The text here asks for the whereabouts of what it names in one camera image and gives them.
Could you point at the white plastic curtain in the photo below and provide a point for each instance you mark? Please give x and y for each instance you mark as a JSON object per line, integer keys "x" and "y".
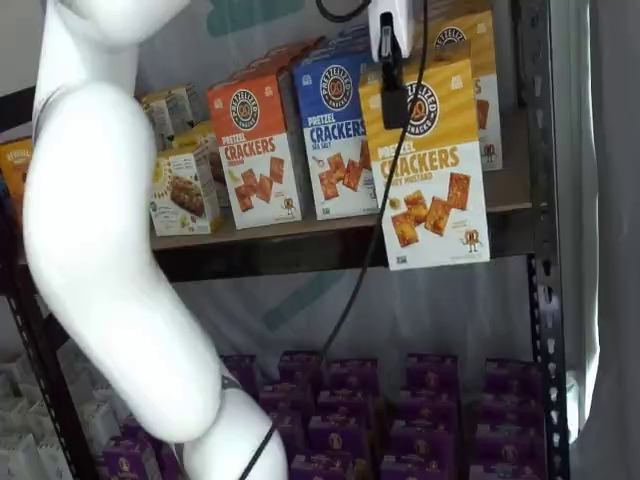
{"x": 615, "y": 225}

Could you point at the Simple Mills bars box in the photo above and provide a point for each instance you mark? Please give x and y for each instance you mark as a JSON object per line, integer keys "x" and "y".
{"x": 180, "y": 200}
{"x": 218, "y": 175}

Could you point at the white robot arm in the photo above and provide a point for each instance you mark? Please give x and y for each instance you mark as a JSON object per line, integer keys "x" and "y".
{"x": 90, "y": 200}

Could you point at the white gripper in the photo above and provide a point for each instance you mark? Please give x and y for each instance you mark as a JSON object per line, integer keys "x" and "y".
{"x": 402, "y": 25}

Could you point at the orange white pretzel crackers box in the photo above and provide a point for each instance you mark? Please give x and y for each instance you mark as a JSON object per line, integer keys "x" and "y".
{"x": 295, "y": 50}
{"x": 250, "y": 165}
{"x": 270, "y": 67}

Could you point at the white paper bag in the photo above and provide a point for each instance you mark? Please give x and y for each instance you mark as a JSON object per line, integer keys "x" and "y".
{"x": 100, "y": 422}
{"x": 17, "y": 457}

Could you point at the yellow white pretzel crackers box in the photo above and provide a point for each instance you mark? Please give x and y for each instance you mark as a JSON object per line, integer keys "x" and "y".
{"x": 482, "y": 60}
{"x": 435, "y": 200}

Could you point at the blue white pretzel crackers box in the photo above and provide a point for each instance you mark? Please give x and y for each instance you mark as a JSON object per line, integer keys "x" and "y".
{"x": 330, "y": 100}
{"x": 340, "y": 45}

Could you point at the amber pretzel snack box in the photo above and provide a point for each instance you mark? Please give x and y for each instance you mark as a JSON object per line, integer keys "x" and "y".
{"x": 15, "y": 170}

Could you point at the purple Annie's snack box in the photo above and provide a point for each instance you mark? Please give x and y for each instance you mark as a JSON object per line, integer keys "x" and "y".
{"x": 132, "y": 460}
{"x": 340, "y": 436}
{"x": 507, "y": 445}
{"x": 420, "y": 470}
{"x": 352, "y": 375}
{"x": 282, "y": 399}
{"x": 424, "y": 440}
{"x": 299, "y": 367}
{"x": 240, "y": 375}
{"x": 427, "y": 406}
{"x": 345, "y": 407}
{"x": 505, "y": 472}
{"x": 135, "y": 427}
{"x": 514, "y": 377}
{"x": 432, "y": 372}
{"x": 510, "y": 414}
{"x": 330, "y": 469}
{"x": 289, "y": 432}

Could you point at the Simple Mills Sweet Thins box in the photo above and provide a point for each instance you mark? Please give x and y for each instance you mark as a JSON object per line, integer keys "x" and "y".
{"x": 157, "y": 125}
{"x": 182, "y": 107}

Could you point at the black metal shelf rack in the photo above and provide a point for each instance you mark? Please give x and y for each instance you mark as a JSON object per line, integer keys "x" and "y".
{"x": 545, "y": 300}

